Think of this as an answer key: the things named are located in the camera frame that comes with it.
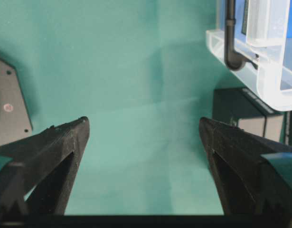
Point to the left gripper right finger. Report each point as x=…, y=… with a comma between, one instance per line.
x=252, y=175

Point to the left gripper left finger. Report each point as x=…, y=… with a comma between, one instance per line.
x=40, y=171

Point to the black RealSense box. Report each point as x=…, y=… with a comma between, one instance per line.
x=288, y=129
x=240, y=107

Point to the clear plastic storage case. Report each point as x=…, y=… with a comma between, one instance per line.
x=250, y=40

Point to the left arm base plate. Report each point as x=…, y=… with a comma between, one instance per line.
x=15, y=122

